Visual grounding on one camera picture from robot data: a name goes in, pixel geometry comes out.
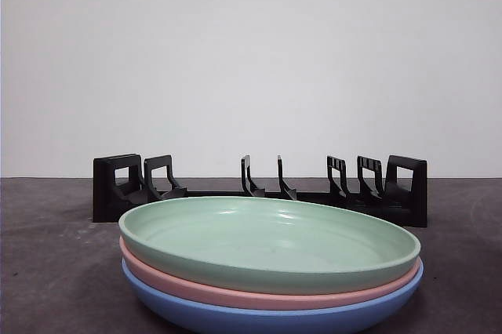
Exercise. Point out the pink round plate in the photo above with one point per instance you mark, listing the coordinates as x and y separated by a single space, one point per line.
196 292

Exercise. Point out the black plastic dish rack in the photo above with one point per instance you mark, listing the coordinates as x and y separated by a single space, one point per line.
415 193

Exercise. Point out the blue round plate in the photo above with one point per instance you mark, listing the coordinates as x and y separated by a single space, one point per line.
235 320

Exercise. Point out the green round plate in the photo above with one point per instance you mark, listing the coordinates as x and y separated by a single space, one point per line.
266 240

